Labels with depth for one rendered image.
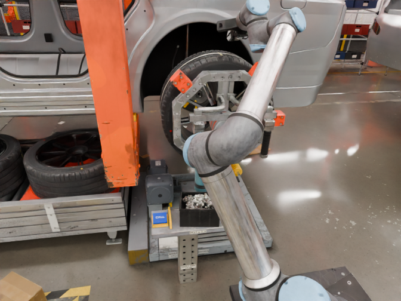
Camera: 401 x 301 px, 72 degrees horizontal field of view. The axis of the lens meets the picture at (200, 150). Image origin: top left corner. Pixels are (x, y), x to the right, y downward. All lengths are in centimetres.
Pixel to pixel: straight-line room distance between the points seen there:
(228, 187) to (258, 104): 28
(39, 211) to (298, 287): 144
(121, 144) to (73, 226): 70
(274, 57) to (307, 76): 118
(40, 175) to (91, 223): 42
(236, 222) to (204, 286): 86
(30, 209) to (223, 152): 136
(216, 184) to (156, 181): 95
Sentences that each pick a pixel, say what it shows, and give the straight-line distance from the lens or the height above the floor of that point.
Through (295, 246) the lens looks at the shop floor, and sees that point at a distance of 208.
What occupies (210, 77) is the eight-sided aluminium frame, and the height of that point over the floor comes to 110.
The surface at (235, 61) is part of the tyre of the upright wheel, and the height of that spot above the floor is 116.
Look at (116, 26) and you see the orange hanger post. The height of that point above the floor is 133.
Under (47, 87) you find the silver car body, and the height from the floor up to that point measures 93.
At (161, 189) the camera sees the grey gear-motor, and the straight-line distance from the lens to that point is 180.
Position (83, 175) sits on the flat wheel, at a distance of 184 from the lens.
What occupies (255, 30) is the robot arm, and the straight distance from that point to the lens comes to 124.
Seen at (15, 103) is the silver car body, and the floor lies 84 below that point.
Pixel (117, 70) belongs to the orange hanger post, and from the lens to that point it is 133.
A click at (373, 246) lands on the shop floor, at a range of 232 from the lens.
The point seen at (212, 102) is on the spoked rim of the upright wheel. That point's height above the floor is 93.
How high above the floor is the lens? 146
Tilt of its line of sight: 30 degrees down
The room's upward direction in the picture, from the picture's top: 2 degrees clockwise
